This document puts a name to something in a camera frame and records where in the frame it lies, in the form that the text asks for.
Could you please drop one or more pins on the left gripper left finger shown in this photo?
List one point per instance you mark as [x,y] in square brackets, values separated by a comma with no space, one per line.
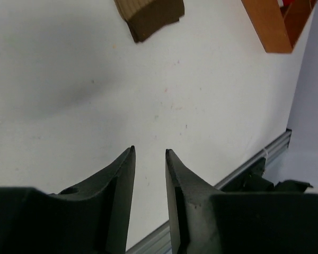
[89,217]

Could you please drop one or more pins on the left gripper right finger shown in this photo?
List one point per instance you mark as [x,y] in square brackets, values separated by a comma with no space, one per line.
[204,219]

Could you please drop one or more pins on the tan brown sock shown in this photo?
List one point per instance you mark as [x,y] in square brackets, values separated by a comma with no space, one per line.
[144,18]

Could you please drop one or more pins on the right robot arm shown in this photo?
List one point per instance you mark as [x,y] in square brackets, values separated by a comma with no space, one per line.
[296,186]

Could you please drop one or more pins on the orange divided sock tray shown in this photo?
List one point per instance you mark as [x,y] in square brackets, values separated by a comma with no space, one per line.
[278,28]

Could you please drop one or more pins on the red rolled sock lower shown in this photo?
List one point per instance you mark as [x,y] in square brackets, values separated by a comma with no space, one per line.
[284,3]

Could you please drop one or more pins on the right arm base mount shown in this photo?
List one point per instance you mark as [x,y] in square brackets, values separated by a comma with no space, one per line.
[250,180]

